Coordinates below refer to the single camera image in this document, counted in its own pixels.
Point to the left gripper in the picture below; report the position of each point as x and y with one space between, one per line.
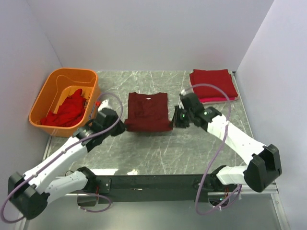
120 128

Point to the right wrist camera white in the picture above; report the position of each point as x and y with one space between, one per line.
184 92

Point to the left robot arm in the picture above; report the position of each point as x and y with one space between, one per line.
32 191

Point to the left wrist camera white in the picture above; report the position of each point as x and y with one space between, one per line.
103 104

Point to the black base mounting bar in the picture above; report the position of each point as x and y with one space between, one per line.
145 188

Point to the dark red t shirt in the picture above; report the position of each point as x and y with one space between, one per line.
148 113

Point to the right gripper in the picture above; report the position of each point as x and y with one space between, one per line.
177 117

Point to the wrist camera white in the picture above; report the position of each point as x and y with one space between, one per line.
184 92
103 104

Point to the folded dark red shirt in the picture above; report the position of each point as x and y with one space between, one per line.
219 78

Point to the orange plastic basket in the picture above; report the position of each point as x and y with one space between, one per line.
60 84

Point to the bright red shirt in basket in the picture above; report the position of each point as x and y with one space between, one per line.
69 113

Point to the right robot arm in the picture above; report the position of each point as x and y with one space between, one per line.
262 163

